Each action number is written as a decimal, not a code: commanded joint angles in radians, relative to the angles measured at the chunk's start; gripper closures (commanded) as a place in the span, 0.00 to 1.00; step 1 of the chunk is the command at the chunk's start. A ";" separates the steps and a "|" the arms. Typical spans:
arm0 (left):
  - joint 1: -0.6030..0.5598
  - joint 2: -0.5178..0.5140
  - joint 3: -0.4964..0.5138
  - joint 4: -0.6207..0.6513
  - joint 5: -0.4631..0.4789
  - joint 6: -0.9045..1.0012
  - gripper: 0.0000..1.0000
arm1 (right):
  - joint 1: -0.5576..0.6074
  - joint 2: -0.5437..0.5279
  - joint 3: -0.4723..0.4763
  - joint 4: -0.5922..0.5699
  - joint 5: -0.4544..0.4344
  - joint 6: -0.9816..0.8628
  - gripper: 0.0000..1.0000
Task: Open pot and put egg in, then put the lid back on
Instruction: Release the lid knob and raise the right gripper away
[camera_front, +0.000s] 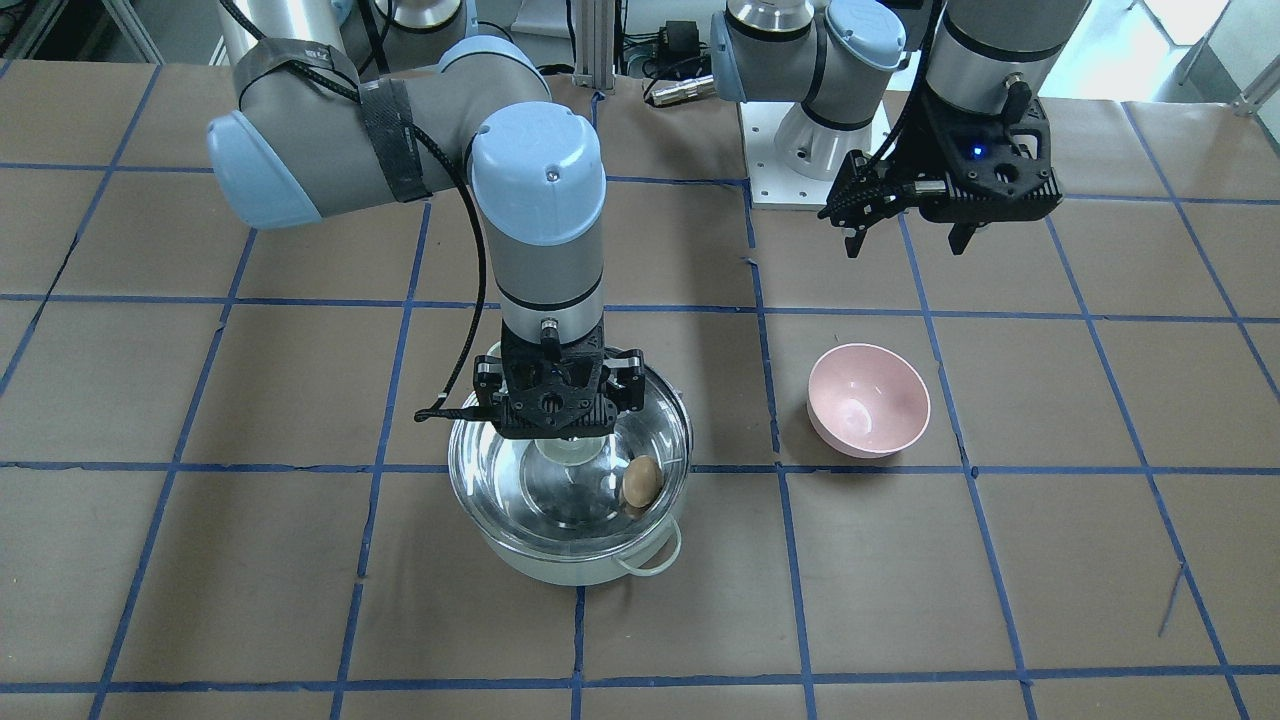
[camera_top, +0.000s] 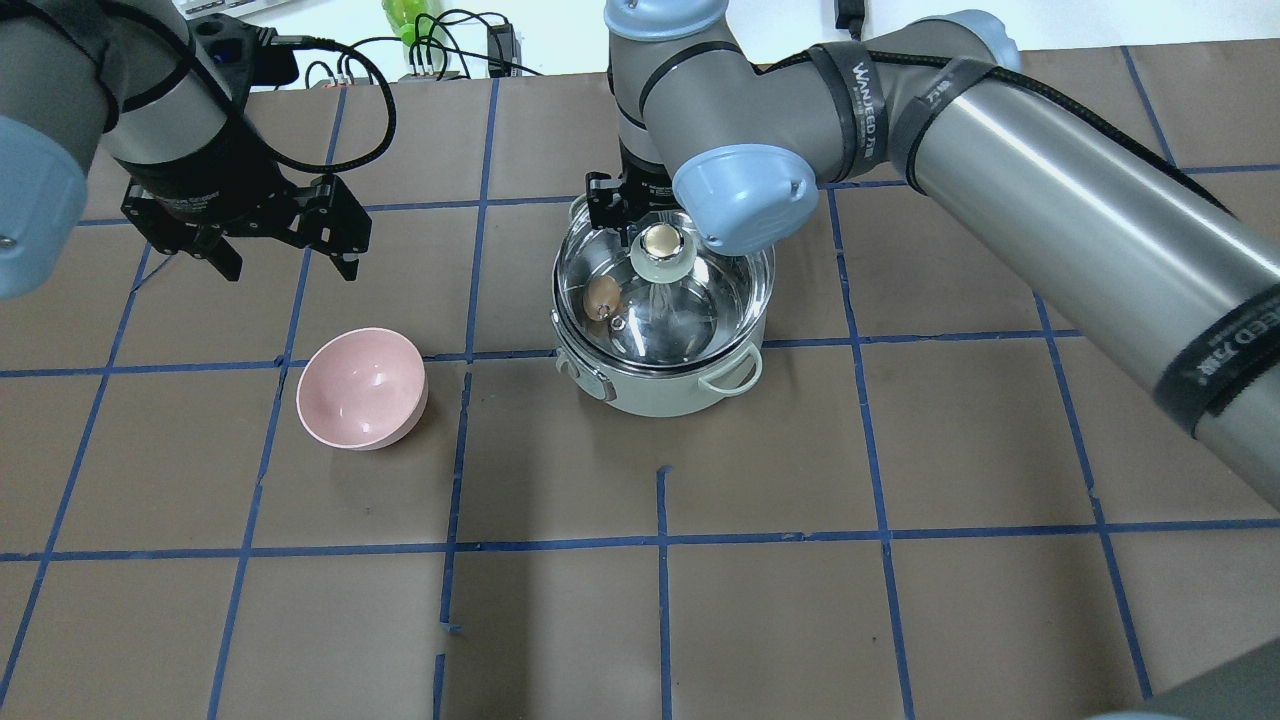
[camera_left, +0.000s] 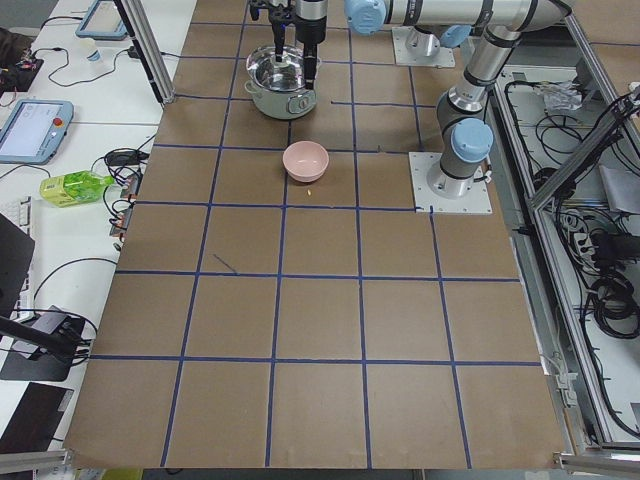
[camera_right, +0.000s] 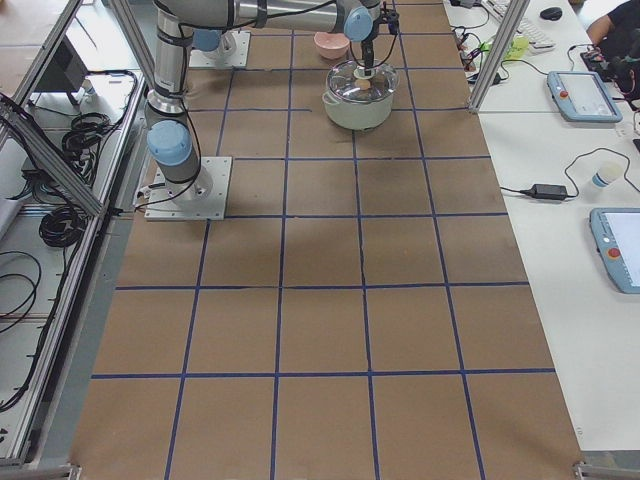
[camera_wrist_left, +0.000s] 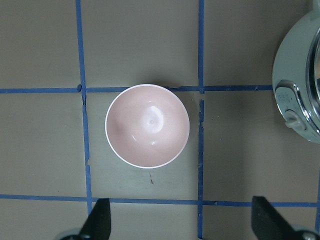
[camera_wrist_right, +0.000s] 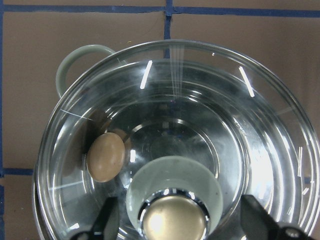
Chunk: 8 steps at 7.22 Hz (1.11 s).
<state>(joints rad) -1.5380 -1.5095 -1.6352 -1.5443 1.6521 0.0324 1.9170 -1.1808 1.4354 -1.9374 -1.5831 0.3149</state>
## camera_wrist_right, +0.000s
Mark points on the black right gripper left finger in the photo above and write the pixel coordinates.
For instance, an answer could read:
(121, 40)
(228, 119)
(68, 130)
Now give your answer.
(106, 225)

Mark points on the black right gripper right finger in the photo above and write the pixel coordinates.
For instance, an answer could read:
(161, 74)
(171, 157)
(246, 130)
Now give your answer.
(256, 223)

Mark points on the beige egg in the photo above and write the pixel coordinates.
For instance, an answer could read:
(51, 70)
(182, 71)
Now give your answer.
(105, 157)

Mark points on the glass pot lid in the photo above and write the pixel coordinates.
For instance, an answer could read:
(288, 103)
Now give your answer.
(200, 125)

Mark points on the pale green cooking pot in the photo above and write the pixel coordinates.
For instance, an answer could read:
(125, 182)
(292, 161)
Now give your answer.
(65, 72)

